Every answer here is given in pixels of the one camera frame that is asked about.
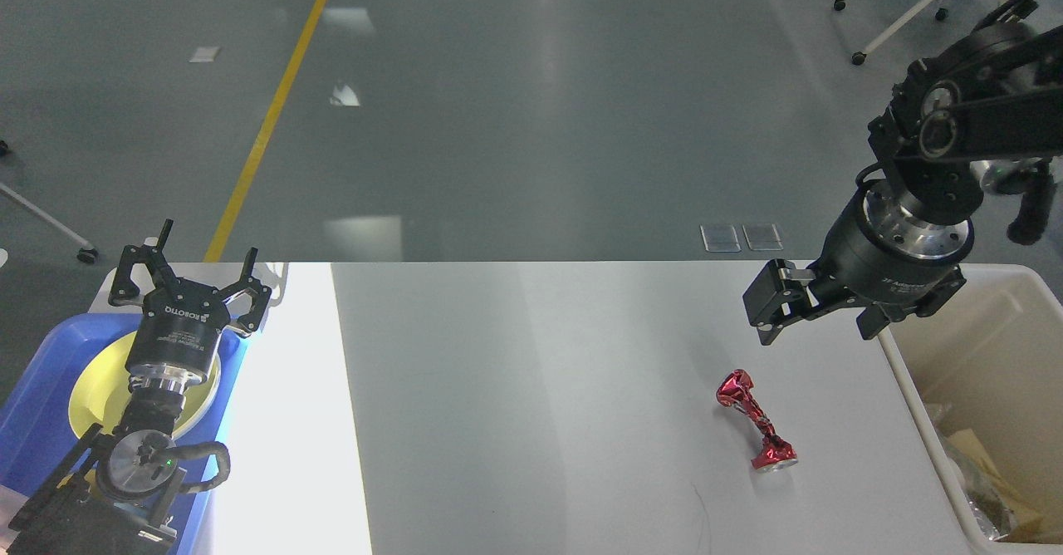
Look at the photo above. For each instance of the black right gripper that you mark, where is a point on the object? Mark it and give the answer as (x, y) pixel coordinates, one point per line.
(876, 250)

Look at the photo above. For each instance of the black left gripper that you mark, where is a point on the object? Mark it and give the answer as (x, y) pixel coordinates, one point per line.
(176, 335)

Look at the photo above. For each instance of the yellow translucent plate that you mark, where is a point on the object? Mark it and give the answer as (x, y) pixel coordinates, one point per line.
(101, 393)

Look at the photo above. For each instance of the red wrapper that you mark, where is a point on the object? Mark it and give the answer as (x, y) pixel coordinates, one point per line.
(775, 453)

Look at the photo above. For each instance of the brown paper ball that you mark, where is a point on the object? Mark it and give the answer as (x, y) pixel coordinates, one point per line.
(995, 519)

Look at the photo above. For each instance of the square aluminium foil tray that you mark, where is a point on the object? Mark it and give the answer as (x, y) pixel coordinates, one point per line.
(972, 478)

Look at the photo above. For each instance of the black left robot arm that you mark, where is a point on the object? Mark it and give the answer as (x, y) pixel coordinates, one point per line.
(113, 490)

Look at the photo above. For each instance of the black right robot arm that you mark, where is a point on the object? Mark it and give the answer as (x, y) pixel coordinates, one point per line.
(983, 117)

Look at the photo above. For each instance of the right floor socket cover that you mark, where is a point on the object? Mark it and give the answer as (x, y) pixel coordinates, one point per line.
(763, 237)

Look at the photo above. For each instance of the floor socket cover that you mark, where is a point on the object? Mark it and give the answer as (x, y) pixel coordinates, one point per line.
(763, 237)
(720, 238)

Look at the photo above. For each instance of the white office chair left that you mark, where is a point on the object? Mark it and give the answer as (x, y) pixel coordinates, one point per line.
(87, 252)

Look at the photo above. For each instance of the left floor socket cover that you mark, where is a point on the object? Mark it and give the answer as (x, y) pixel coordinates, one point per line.
(720, 238)

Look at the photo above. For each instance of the white plastic waste bin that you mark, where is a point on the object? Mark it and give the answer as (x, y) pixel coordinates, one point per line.
(990, 361)

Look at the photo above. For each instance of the blue plastic tray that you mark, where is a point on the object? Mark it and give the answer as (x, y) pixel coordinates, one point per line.
(36, 434)

